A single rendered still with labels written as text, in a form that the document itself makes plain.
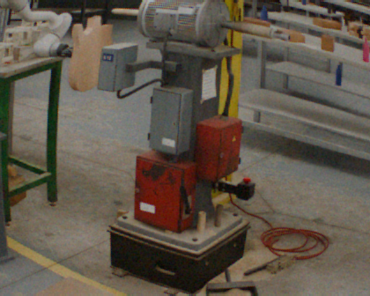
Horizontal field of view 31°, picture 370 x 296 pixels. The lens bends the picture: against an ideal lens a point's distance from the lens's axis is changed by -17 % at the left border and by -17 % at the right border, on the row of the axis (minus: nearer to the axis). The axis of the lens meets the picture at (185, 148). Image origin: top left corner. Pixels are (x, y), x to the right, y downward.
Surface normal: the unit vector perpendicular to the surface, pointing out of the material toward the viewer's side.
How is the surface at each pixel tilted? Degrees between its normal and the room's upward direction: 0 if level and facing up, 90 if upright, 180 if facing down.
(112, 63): 90
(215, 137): 90
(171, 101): 90
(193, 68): 90
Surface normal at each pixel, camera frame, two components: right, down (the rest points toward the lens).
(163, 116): -0.52, 0.22
